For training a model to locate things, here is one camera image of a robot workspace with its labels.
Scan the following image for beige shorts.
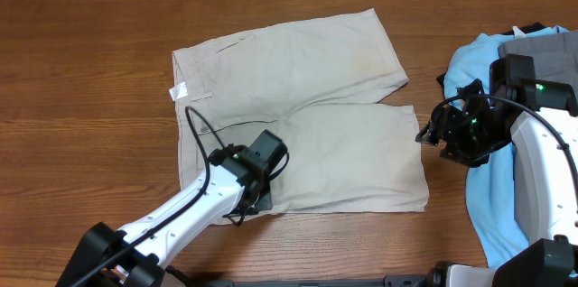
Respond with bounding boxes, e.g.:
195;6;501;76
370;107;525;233
172;9;429;214

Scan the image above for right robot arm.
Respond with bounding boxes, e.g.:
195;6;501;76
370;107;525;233
415;54;577;286

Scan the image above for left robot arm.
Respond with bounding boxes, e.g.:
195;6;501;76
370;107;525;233
57;130;289;286

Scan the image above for light blue t-shirt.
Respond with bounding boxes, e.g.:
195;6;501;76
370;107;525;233
441;25;566;269

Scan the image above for grey garment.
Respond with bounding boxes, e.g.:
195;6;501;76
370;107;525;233
490;32;577;242

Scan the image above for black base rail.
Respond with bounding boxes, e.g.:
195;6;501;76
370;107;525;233
185;274;429;287

